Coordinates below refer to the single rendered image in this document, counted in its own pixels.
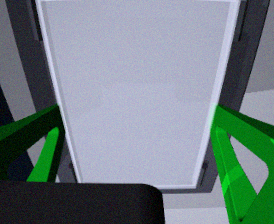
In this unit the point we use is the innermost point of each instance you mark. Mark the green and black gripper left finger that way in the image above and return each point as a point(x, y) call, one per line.
point(19, 136)

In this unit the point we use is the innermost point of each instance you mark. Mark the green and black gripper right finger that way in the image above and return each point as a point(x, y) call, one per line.
point(238, 192)

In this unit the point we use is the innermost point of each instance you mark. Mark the blue open-top bin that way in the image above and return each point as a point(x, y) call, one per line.
point(21, 168)

